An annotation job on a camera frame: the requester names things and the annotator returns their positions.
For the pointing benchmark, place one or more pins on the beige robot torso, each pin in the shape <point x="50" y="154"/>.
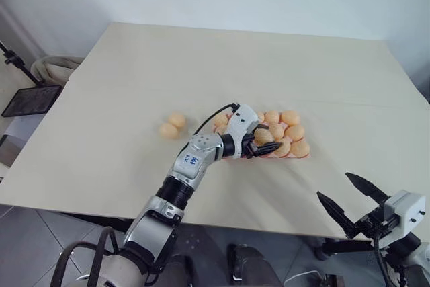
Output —
<point x="114" y="272"/>

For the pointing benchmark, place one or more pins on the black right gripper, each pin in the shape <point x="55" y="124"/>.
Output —
<point x="373" y="222"/>

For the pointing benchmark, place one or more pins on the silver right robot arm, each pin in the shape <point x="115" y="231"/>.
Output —
<point x="416" y="260"/>

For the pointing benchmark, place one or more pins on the orange egg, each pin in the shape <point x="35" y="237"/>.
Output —
<point x="220" y="119"/>
<point x="272" y="116"/>
<point x="263" y="136"/>
<point x="300" y="148"/>
<point x="176" y="120"/>
<point x="295" y="132"/>
<point x="169" y="131"/>
<point x="285" y="148"/>
<point x="261" y="116"/>
<point x="290" y="117"/>
<point x="221" y="129"/>
<point x="277" y="131"/>

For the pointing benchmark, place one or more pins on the pink egg carton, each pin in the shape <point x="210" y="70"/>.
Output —
<point x="265" y="157"/>

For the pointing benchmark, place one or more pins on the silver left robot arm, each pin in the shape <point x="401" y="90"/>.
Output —
<point x="195" y="162"/>

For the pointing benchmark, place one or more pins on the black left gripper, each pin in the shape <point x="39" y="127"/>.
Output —
<point x="248" y="146"/>

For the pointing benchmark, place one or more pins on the black tablet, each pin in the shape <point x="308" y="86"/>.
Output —
<point x="32" y="99"/>

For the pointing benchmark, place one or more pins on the white paper sheet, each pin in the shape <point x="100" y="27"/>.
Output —
<point x="20" y="126"/>

